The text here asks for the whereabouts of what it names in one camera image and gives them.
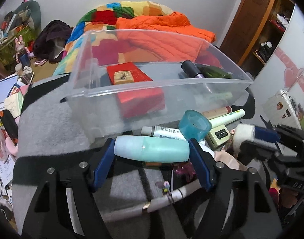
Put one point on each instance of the loose white papers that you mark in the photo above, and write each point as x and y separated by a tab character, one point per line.
2	169

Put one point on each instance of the dark maroon clothing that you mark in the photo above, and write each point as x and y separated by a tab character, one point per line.
55	32

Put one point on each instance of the pink bunny toy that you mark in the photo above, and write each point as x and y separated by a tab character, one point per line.
22	49

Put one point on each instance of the beige packet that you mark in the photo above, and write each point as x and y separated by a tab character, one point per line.
225	158

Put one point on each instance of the beige tube with silver cap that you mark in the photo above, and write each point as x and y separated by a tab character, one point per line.
214	112

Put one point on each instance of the white suitcase with stickers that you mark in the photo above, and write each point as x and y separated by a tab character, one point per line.
278	112

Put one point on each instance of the pale green tube white cap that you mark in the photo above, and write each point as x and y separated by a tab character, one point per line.
224	119

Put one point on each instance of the green box with clutter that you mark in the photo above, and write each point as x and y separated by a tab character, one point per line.
7	52

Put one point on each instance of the pink hair clip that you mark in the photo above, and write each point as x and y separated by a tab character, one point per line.
183	170

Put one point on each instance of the wooden wardrobe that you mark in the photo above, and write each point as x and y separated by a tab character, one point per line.
251	10

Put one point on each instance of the colourful patchwork quilt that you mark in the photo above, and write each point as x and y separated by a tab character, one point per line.
102	15

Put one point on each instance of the orange down jacket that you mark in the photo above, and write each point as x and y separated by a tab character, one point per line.
154	25

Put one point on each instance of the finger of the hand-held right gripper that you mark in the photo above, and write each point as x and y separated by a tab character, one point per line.
266	133
259	149

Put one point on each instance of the red box on shelf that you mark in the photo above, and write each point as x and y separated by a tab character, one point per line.
277	26

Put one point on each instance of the beige tile with print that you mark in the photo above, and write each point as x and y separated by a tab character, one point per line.
123	77

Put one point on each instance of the clear plastic storage bin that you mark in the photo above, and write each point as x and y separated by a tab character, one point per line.
92	84

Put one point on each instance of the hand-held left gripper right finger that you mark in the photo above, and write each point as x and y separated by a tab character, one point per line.
200	166

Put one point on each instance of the dark green bottle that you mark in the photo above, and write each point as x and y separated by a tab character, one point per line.
214	72

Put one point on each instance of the dark purple lipstick tube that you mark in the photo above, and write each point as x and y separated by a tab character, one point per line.
189	67

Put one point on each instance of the pink plastic object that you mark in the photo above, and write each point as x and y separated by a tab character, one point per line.
11	147

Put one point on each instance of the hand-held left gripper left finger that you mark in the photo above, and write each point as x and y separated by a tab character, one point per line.
103	163

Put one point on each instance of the white cloth on shelf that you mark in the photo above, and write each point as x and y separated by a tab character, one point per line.
282	17

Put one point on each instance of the blue notebook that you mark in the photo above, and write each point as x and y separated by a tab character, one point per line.
2	89

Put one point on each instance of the teal tape roll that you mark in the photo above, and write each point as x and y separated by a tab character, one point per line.
184	127

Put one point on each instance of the black clothing on shelf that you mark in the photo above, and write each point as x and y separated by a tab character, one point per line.
266	49

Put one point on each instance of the mint green bottle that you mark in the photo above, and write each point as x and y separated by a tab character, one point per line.
152	149

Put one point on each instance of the white felt roll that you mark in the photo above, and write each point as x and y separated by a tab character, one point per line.
244	134

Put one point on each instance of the white sliding door pink print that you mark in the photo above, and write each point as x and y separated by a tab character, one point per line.
278	67

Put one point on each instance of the cream tile with black dots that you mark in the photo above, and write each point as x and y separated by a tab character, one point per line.
220	134

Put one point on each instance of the black oblong object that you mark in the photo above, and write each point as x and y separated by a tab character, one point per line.
9	127

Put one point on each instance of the small flower charm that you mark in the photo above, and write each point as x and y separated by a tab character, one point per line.
165	186

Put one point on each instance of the grey blanket with black trim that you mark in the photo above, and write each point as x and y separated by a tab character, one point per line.
42	129

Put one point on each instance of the red flat box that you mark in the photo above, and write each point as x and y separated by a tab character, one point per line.
139	73

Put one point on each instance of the white ointment tube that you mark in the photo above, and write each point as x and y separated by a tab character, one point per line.
164	132

